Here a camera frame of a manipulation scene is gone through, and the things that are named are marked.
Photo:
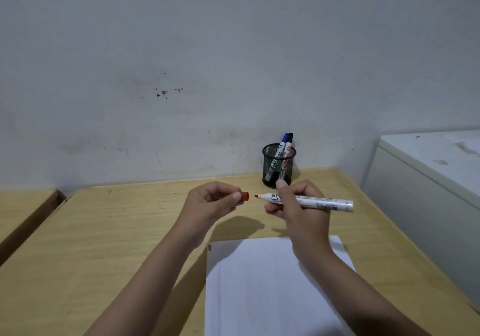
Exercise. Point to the white paper sheet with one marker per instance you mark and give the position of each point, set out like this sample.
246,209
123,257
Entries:
262,287

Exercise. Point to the red marker cap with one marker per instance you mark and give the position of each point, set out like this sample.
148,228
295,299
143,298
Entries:
245,196

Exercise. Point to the person's right thumb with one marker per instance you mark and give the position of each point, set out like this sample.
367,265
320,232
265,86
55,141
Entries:
284,193

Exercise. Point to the white cabinet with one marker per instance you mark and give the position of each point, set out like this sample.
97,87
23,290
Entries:
423,189

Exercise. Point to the person's right forearm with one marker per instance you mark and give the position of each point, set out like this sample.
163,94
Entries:
348,298

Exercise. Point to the person's right hand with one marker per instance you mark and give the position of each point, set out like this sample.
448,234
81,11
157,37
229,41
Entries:
305,227

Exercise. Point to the black mesh pen holder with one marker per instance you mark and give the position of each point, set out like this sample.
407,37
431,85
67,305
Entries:
287,167

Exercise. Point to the person's left hand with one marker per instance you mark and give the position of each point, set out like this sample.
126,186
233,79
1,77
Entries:
204,212

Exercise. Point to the blue-capped white marker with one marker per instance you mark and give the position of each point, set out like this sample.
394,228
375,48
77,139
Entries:
280,148

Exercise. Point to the person's left thumb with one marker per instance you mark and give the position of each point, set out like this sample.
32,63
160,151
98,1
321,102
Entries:
228,202

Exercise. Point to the wooden side table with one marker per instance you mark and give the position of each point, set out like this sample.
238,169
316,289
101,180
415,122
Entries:
22,208

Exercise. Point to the white red-tipped marker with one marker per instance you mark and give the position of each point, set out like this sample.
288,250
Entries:
335,204

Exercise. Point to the black-capped white marker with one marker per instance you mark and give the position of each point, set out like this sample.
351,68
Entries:
289,142

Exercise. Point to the person's left forearm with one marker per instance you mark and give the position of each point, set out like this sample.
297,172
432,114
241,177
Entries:
150,287

